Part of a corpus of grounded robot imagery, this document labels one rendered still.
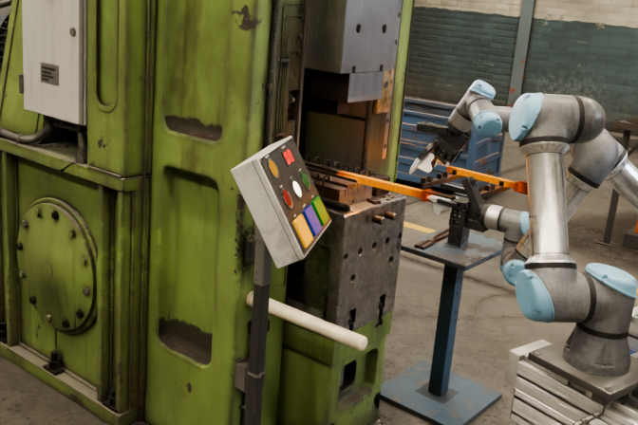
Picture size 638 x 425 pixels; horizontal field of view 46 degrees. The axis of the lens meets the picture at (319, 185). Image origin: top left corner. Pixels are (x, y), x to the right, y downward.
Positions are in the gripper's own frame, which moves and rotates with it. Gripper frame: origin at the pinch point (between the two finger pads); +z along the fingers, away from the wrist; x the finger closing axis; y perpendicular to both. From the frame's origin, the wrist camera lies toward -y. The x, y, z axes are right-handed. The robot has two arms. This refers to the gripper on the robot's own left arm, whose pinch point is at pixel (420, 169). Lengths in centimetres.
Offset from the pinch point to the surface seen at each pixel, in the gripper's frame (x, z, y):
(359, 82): -6.6, -11.5, -31.7
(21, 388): -63, 158, -62
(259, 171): -73, -6, -8
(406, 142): 331, 155, -140
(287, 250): -69, 8, 8
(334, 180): -6.8, 21.6, -20.4
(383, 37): 4.9, -23.9, -38.7
